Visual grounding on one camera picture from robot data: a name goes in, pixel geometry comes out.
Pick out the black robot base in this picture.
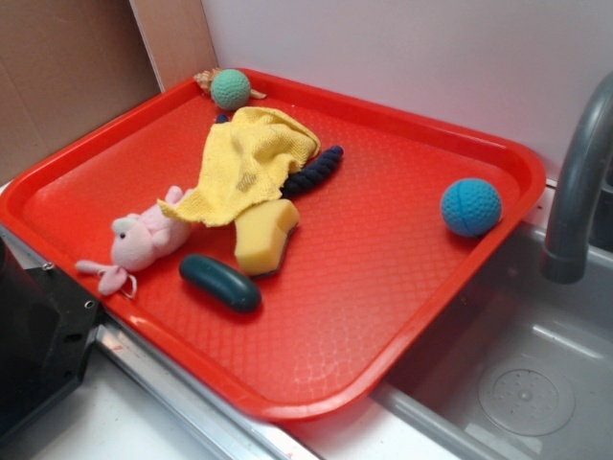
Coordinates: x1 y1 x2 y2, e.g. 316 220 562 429
1 243 102 444

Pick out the dark green plastic pickle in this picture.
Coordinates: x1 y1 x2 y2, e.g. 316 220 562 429
179 254 261 313

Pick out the yellow sponge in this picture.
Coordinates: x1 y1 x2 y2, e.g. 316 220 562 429
235 199 300 277

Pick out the red plastic tray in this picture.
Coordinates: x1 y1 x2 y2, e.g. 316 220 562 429
1 71 545 422

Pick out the yellow cloth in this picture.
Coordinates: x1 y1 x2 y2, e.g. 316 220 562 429
158 107 321 227

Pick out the green dimpled ball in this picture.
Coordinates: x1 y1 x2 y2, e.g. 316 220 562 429
211 69 251 110

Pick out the blue dimpled ball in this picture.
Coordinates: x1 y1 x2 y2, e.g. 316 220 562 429
441 178 502 238

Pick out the pink plush toy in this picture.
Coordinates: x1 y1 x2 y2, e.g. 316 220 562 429
75 204 193 299

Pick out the grey sink basin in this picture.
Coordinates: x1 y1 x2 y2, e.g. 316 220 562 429
288 188 612 459

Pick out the grey faucet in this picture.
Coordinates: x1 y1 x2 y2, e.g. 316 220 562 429
540 75 612 284

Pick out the brown cardboard panel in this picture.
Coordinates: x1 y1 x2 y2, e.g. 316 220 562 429
1 1 217 183

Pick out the dark blue rope toy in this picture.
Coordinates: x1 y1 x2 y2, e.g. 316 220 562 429
201 107 344 204

